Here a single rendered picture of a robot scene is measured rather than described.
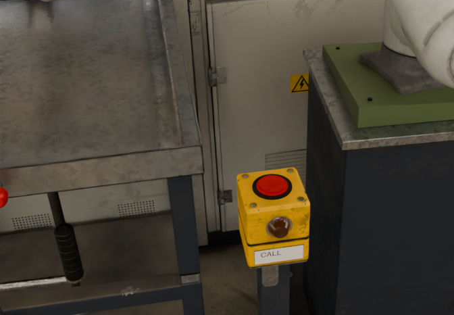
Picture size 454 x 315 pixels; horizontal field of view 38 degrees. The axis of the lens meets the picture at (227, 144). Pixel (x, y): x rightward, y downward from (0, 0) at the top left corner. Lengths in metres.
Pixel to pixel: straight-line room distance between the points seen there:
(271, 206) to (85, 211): 1.20
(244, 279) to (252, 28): 0.74
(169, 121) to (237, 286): 0.96
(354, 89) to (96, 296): 0.61
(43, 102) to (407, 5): 0.62
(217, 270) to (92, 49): 0.90
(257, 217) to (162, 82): 0.44
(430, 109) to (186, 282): 0.54
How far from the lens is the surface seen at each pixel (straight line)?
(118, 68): 1.25
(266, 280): 0.91
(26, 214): 1.97
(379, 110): 1.21
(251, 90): 1.74
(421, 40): 1.05
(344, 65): 1.36
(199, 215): 1.99
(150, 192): 1.92
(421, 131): 1.23
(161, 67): 1.23
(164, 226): 1.89
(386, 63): 1.32
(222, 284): 1.95
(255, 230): 0.82
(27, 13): 1.55
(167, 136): 1.03
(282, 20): 1.67
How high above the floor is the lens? 1.42
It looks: 35 degrees down
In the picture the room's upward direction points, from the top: 3 degrees counter-clockwise
